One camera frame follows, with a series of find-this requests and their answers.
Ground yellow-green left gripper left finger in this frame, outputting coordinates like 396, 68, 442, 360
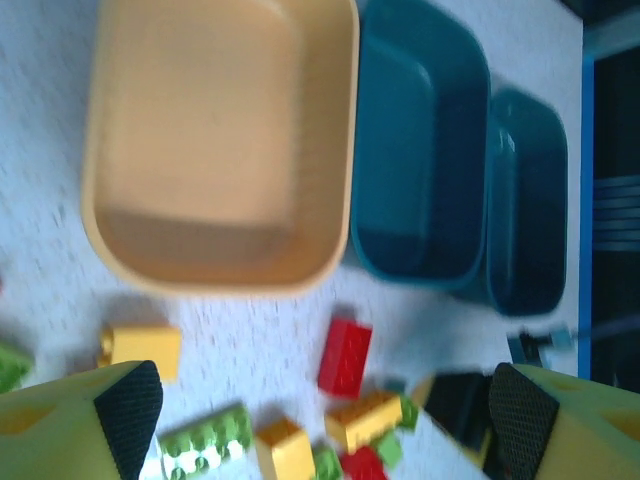
0, 359, 165, 480

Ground yellow-green left gripper right finger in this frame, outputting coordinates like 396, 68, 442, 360
482, 362, 640, 480

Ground small green lego brick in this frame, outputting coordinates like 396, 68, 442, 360
374, 432, 404, 466
0, 341, 37, 395
397, 394, 421, 431
312, 446, 344, 480

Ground long yellow lego brick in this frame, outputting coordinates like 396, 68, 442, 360
323, 390, 405, 454

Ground red two-by-four lego brick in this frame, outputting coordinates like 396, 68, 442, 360
317, 316, 375, 400

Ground green two-by-four lego brick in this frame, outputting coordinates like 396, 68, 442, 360
157, 402, 255, 480

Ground small dark grey object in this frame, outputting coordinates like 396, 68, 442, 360
507, 324, 574, 366

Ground teal plastic container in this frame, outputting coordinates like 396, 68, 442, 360
484, 87, 570, 319
349, 0, 492, 294

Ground blue table edge strip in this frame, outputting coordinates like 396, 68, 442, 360
578, 49, 597, 379

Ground tan plastic container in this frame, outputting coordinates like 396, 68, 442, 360
80, 0, 361, 299

